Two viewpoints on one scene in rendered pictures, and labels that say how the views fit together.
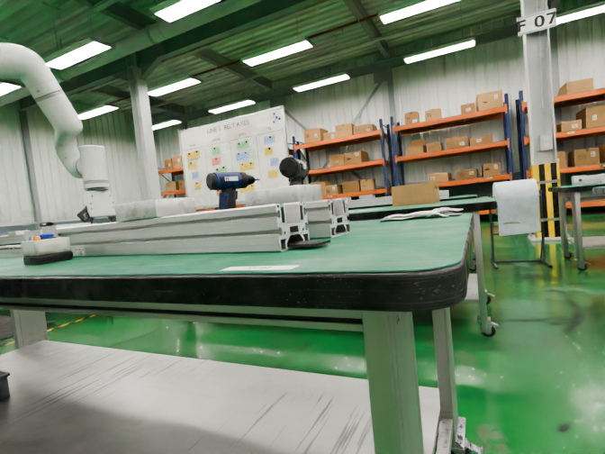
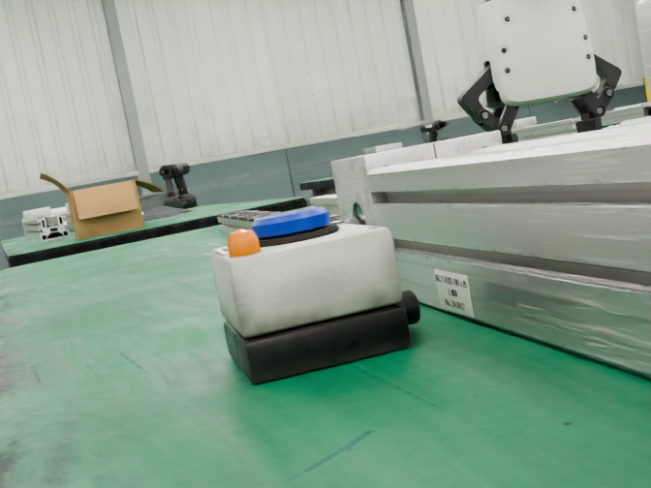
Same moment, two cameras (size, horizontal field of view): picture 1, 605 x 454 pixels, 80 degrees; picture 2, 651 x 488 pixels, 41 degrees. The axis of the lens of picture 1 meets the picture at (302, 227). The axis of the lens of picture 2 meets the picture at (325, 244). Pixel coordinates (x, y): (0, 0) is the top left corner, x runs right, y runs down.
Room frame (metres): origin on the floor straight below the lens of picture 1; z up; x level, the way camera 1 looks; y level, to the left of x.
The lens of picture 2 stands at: (0.62, 0.34, 0.87)
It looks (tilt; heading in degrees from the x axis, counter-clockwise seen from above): 5 degrees down; 44
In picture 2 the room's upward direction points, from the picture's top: 11 degrees counter-clockwise
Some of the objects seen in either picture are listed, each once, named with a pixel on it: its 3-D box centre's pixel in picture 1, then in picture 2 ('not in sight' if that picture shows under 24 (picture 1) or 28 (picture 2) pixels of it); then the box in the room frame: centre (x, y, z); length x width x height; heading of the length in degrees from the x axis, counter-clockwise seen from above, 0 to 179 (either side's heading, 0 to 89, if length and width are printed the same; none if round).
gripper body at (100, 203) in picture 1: (99, 202); (533, 42); (1.37, 0.75, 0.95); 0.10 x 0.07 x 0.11; 147
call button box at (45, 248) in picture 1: (50, 249); (320, 289); (0.93, 0.65, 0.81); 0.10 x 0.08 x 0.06; 147
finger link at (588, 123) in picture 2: not in sight; (599, 124); (1.41, 0.72, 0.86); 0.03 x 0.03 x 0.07; 57
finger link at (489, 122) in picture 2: not in sight; (495, 143); (1.32, 0.78, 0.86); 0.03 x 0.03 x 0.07; 57
